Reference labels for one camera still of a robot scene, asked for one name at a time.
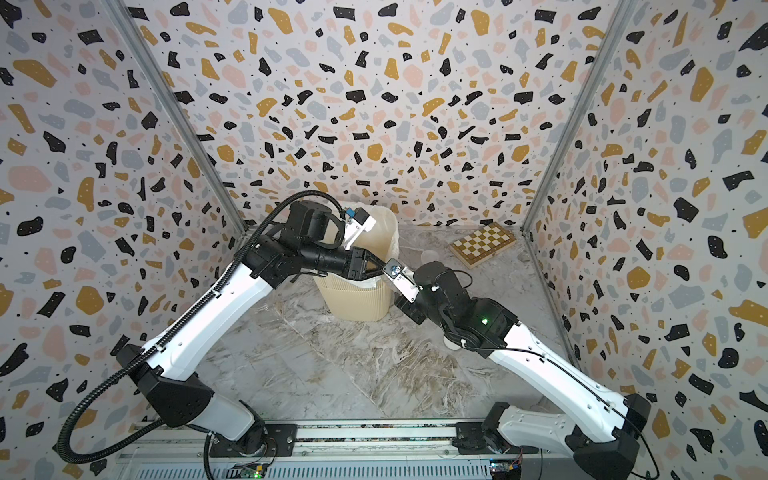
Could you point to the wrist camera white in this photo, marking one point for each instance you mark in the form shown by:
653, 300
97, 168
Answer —
402, 279
358, 221

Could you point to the white jar lid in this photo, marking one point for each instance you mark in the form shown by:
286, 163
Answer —
450, 344

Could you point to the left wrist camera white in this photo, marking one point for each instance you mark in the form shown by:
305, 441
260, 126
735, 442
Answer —
358, 221

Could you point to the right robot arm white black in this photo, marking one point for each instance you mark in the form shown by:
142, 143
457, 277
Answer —
600, 429

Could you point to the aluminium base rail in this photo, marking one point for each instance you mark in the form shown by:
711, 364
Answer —
328, 449

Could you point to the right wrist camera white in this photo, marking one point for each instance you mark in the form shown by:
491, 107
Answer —
402, 279

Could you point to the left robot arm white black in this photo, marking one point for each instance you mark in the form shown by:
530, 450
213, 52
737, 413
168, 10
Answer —
312, 240

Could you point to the white plastic bin liner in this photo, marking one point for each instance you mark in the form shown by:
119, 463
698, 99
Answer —
381, 240

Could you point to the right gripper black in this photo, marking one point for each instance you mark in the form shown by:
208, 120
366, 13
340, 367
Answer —
409, 308

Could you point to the wooden chessboard box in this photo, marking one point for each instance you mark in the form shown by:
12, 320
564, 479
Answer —
483, 244

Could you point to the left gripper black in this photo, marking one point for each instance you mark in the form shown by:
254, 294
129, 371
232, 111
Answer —
358, 259

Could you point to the cream ribbed trash bin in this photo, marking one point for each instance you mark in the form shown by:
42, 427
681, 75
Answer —
358, 304

